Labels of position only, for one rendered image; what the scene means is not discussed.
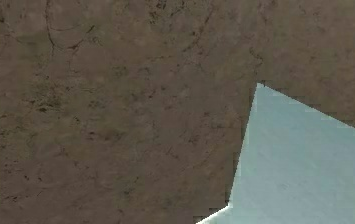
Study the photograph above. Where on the pale blue bed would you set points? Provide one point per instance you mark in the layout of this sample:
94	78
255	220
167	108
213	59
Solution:
301	173

